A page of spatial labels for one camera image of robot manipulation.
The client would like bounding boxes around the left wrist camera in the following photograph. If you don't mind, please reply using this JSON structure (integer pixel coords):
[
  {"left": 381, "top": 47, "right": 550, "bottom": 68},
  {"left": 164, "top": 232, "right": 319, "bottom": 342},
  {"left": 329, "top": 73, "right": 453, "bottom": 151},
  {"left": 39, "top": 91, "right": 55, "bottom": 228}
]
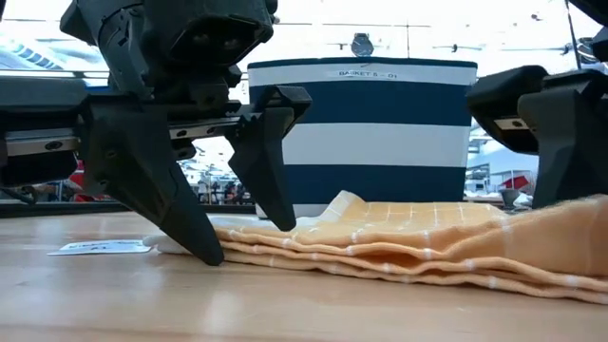
[{"left": 142, "top": 0, "right": 278, "bottom": 68}]

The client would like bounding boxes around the small white paper tag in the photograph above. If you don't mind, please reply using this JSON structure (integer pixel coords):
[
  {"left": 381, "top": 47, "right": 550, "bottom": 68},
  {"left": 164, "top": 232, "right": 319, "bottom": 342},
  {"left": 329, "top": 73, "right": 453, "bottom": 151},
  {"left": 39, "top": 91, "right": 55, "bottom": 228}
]
[{"left": 47, "top": 238, "right": 152, "bottom": 257}]

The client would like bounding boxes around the orange checked towel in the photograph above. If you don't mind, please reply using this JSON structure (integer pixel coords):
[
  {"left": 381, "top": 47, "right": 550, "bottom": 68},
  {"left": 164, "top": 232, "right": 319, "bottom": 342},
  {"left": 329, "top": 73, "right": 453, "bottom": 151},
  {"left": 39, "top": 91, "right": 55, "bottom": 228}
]
[{"left": 142, "top": 189, "right": 608, "bottom": 306}]

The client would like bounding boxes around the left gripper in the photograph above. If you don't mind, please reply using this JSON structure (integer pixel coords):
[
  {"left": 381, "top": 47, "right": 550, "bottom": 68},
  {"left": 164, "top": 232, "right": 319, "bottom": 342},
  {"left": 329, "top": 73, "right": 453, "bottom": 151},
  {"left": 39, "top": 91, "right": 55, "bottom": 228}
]
[{"left": 0, "top": 0, "right": 249, "bottom": 267}]

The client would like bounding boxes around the navy white striped basket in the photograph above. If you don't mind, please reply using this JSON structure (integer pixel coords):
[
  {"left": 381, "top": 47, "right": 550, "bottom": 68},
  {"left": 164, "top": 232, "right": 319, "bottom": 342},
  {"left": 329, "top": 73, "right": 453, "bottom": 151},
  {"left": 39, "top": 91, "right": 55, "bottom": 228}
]
[{"left": 246, "top": 56, "right": 479, "bottom": 219}]

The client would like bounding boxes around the thin black pole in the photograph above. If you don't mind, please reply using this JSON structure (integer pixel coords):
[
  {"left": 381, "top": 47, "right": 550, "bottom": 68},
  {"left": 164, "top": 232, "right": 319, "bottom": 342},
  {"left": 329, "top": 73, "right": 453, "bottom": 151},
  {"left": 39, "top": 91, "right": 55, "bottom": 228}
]
[{"left": 563, "top": 0, "right": 581, "bottom": 70}]

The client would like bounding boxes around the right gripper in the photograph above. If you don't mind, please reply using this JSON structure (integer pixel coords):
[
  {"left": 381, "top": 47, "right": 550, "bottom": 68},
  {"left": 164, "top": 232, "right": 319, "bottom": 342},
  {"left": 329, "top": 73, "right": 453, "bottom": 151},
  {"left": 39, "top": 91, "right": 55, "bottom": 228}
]
[{"left": 465, "top": 26, "right": 608, "bottom": 210}]

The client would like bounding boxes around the black coiled hose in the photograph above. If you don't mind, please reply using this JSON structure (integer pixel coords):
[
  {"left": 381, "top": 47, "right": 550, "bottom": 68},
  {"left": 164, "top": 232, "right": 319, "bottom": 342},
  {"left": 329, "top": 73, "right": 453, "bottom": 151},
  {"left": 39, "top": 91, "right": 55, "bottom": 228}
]
[{"left": 0, "top": 185, "right": 39, "bottom": 205}]

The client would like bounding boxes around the white basket label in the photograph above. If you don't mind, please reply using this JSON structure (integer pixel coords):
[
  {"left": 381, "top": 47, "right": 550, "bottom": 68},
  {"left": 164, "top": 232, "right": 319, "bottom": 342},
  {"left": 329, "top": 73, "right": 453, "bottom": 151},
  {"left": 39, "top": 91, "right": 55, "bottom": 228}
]
[{"left": 336, "top": 69, "right": 399, "bottom": 81}]

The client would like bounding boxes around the black ceiling cable reel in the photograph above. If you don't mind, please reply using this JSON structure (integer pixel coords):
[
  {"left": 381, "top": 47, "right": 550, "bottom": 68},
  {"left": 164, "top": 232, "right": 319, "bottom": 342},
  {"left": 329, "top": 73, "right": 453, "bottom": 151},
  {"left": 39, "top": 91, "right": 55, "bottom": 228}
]
[{"left": 351, "top": 31, "right": 375, "bottom": 58}]

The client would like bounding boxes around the red plastic bin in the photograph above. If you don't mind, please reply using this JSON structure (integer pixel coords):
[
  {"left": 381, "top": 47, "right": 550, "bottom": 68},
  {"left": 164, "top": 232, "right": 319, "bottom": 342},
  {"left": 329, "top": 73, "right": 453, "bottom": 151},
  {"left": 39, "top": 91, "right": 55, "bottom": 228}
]
[{"left": 68, "top": 161, "right": 99, "bottom": 203}]

